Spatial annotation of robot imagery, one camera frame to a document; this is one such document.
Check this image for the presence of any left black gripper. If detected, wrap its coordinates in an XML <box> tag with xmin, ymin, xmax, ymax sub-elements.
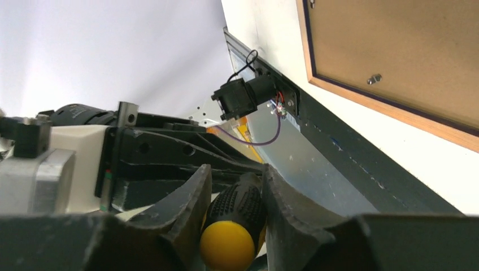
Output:
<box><xmin>95</xmin><ymin>113</ymin><xmax>262</xmax><ymax>212</ymax></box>

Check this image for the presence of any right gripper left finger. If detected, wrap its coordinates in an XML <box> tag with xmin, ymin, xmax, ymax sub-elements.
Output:
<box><xmin>1</xmin><ymin>164</ymin><xmax>212</xmax><ymax>270</ymax></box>

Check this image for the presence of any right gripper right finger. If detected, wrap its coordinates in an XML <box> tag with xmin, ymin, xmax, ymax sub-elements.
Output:
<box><xmin>262</xmin><ymin>164</ymin><xmax>478</xmax><ymax>270</ymax></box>

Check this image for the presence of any yellow black screwdriver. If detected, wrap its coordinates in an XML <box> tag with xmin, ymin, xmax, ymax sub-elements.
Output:
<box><xmin>199</xmin><ymin>173</ymin><xmax>267</xmax><ymax>271</ymax></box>

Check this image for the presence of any wooden picture frame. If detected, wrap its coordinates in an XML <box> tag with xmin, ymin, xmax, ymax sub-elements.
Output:
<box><xmin>297</xmin><ymin>1</ymin><xmax>478</xmax><ymax>151</ymax></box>

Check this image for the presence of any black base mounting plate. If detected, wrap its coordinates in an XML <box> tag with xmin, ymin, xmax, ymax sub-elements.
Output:
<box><xmin>254</xmin><ymin>58</ymin><xmax>461</xmax><ymax>215</ymax></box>

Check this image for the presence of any left green circuit board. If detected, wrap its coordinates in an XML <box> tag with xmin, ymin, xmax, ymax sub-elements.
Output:
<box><xmin>268</xmin><ymin>100</ymin><xmax>287</xmax><ymax>118</ymax></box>

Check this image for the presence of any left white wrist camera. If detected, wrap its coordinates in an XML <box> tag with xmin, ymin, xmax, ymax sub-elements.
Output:
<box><xmin>1</xmin><ymin>116</ymin><xmax>109</xmax><ymax>215</ymax></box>

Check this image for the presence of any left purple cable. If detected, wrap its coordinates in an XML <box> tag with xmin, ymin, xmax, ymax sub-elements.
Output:
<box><xmin>215</xmin><ymin>112</ymin><xmax>282</xmax><ymax>147</ymax></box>

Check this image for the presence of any left white slotted cable duct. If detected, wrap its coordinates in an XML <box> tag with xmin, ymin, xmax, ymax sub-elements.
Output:
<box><xmin>285</xmin><ymin>113</ymin><xmax>301</xmax><ymax>132</ymax></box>

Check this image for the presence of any aluminium rail beam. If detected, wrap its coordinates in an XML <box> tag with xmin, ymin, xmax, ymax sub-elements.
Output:
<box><xmin>223</xmin><ymin>27</ymin><xmax>259</xmax><ymax>81</ymax></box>

